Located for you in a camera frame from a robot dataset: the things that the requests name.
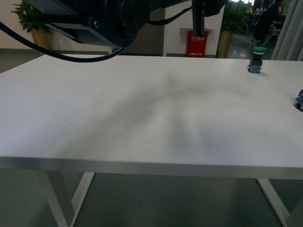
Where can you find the red fire extinguisher box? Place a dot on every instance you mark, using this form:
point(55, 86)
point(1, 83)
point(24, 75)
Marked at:
point(196, 45)

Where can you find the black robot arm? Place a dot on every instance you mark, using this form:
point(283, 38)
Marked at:
point(115, 23)

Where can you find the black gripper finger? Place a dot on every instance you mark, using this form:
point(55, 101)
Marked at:
point(198, 12)

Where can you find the potted plant gold pot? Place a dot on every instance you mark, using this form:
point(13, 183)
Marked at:
point(232, 22)
point(30, 19)

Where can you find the white table leg right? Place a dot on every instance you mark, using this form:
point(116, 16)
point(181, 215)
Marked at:
point(274, 200)

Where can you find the grey door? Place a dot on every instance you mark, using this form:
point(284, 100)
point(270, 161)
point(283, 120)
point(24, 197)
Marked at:
point(149, 42)

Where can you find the white table leg left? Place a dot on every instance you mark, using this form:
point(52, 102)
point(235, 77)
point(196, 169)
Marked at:
point(65, 207)

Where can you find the right potted plant gold pot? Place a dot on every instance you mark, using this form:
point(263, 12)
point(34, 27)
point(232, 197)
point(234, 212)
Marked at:
point(232, 22)

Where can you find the left potted plant gold pot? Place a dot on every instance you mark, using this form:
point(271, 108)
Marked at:
point(30, 19)

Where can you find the green push button switch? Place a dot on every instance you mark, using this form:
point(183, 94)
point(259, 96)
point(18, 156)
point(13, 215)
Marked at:
point(255, 64)

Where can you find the red push button switch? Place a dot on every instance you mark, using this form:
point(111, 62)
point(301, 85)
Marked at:
point(298, 103)

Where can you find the seated person in black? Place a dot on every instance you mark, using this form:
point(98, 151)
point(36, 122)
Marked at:
point(274, 11)

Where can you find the white table leg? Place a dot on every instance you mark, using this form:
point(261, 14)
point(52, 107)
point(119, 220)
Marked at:
point(274, 200)
point(65, 207)

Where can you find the grey curtain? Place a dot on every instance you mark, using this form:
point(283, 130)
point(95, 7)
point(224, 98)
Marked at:
point(289, 46)

